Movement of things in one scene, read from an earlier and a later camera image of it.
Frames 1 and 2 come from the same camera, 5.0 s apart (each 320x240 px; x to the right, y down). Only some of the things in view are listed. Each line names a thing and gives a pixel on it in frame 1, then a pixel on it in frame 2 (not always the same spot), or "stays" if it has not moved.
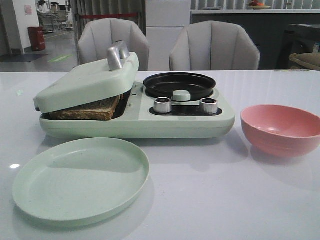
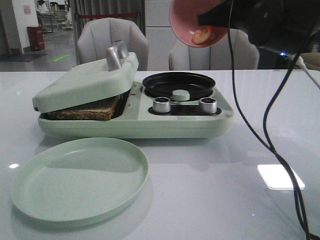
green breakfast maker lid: (83, 85) stays
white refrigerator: (165, 21) stays
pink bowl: (280, 130) to (184, 18)
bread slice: (101, 110) stays
